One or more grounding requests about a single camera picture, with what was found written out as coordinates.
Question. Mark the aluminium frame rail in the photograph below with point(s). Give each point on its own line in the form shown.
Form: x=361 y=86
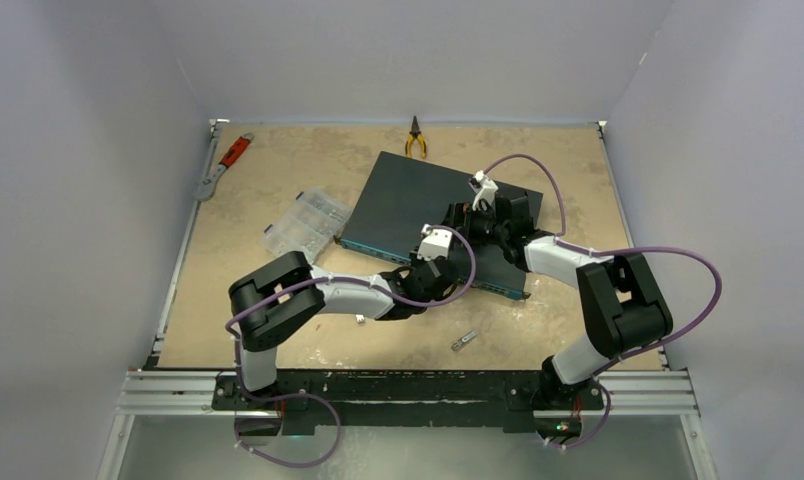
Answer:
x=175 y=393

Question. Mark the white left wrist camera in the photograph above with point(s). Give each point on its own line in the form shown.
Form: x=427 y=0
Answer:
x=436 y=242

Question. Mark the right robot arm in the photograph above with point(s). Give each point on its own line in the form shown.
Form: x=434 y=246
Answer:
x=621 y=303

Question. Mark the dark grey network switch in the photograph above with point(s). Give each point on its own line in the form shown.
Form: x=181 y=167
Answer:
x=402 y=194

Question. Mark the clear plastic organizer box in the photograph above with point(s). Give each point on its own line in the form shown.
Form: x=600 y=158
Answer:
x=308 y=225

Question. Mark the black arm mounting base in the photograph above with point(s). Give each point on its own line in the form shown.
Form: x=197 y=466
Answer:
x=511 y=400

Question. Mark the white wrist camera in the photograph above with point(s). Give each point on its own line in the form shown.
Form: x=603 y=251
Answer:
x=436 y=242
x=485 y=190

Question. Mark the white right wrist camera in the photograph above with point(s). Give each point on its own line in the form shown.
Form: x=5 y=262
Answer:
x=485 y=190

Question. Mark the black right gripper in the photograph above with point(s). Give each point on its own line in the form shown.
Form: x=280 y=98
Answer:
x=459 y=221

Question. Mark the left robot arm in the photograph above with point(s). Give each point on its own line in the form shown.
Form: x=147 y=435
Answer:
x=272 y=303

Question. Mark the red handled adjustable wrench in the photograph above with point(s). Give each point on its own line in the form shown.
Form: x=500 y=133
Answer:
x=207 y=187

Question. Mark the yellow handled pliers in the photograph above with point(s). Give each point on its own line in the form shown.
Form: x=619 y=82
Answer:
x=415 y=136

